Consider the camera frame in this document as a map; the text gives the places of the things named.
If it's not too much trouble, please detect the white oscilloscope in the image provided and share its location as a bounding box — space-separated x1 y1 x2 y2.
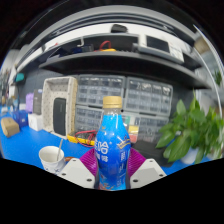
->
138 33 185 65

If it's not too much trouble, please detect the small cardboard box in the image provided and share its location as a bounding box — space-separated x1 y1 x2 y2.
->
0 117 21 138

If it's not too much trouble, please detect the black rectangular device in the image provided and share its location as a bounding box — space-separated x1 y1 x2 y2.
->
52 97 68 137

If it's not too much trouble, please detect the blue box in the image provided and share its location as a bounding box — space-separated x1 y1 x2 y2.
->
11 109 29 129

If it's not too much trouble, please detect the white mug brown handle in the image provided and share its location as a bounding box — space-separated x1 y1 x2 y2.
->
38 145 73 175

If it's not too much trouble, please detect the black wall shelf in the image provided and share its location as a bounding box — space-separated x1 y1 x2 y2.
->
38 32 211 90

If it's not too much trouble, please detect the teal object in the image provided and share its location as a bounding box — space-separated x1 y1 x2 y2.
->
14 72 26 83

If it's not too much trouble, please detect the yellow multimeter with red leads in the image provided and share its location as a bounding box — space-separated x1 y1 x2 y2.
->
66 129 99 148

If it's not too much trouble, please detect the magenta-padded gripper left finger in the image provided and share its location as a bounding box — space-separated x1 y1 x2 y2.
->
58 147 98 190

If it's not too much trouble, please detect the flat black case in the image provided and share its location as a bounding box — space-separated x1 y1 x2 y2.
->
131 139 168 166

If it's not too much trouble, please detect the metal spoon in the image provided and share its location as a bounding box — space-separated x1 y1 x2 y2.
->
55 138 64 162

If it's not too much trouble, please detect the yellow tool with red cable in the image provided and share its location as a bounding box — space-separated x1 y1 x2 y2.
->
94 40 118 53

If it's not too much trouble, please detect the purple box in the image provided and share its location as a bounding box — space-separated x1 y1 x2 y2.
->
25 92 36 114

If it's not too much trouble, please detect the white box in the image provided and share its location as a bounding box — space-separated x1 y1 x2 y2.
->
27 113 44 132

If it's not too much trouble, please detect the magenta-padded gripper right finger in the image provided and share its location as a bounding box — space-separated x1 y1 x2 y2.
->
127 147 168 190

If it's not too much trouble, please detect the blue drink bottle gold cap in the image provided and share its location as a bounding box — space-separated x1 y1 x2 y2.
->
94 95 133 191

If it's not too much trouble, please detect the black object on shelf top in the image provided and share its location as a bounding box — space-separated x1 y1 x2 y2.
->
110 23 129 34

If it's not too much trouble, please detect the white shelf unit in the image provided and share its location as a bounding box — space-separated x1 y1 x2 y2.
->
193 24 224 111

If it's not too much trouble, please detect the grey small-parts drawer cabinet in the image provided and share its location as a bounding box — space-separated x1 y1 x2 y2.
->
123 76 174 118
76 74 127 108
73 104 105 133
123 113 169 143

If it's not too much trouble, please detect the dark grey box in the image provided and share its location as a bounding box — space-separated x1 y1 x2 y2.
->
32 88 44 116

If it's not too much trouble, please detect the green potted plant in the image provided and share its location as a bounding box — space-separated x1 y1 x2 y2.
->
154 91 224 166

